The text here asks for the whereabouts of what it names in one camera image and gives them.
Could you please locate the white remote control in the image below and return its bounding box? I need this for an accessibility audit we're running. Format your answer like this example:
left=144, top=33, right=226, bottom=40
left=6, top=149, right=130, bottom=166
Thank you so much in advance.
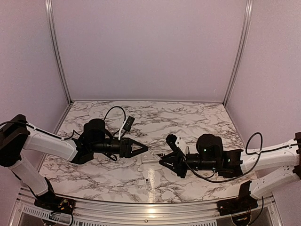
left=141, top=152, right=165, bottom=164

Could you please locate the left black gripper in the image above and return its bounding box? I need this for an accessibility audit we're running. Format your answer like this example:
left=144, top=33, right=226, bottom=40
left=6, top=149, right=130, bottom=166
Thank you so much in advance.
left=91, top=137, right=149, bottom=158

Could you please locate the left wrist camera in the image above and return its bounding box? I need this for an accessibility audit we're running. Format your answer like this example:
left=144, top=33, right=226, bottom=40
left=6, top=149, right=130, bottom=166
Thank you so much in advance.
left=118, top=116, right=135, bottom=140

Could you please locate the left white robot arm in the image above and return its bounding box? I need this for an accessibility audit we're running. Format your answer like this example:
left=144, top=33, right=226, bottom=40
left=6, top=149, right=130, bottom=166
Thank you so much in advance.
left=0, top=114, right=149, bottom=210

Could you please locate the right aluminium frame post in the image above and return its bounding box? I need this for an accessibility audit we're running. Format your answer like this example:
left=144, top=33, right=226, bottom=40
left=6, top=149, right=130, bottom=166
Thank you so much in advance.
left=222, top=0, right=254, bottom=108

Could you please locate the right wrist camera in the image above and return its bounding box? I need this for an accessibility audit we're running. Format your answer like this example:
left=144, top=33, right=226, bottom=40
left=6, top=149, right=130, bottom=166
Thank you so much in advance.
left=166, top=134, right=190, bottom=155

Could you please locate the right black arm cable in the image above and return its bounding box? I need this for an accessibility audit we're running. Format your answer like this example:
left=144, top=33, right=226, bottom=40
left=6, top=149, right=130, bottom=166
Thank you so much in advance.
left=188, top=132, right=263, bottom=182

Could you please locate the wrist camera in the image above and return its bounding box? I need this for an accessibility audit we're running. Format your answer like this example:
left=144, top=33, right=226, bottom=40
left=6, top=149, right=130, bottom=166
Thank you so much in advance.
left=166, top=134, right=190, bottom=155
left=118, top=116, right=135, bottom=140

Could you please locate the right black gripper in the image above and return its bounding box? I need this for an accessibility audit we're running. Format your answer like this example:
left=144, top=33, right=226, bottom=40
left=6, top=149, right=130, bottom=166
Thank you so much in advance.
left=159, top=151, right=218, bottom=178

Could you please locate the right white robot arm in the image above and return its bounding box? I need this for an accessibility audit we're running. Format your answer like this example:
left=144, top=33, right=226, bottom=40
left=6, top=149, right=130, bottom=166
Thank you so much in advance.
left=159, top=132, right=301, bottom=211

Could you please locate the aluminium frame post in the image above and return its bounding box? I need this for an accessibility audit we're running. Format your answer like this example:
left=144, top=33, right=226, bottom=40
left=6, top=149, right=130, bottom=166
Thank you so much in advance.
left=45, top=0, right=72, bottom=105
left=222, top=0, right=254, bottom=108

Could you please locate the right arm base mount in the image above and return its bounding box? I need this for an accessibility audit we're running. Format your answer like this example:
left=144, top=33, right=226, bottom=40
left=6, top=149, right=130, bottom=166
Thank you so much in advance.
left=217, top=181, right=258, bottom=216

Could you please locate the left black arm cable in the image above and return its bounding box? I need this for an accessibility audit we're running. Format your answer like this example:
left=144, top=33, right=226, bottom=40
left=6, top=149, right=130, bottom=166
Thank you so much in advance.
left=0, top=106, right=127, bottom=162

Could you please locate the front aluminium rail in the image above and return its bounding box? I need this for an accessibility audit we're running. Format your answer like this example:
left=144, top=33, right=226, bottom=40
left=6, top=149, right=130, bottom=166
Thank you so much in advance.
left=9, top=188, right=283, bottom=226

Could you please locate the left aluminium frame post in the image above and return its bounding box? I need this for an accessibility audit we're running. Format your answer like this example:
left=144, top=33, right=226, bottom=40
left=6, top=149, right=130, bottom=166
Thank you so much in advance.
left=45, top=0, right=72, bottom=105

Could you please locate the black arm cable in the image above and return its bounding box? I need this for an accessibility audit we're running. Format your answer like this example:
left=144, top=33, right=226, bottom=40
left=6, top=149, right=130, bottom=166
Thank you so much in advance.
left=188, top=132, right=263, bottom=182
left=0, top=106, right=127, bottom=162

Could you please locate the white battery cover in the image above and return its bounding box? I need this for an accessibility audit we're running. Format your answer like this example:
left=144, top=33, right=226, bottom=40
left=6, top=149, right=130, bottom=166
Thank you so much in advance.
left=145, top=178, right=152, bottom=190

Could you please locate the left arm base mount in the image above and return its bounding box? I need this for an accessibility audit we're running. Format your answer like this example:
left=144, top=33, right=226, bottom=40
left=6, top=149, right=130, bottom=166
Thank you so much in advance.
left=31, top=177, right=75, bottom=215

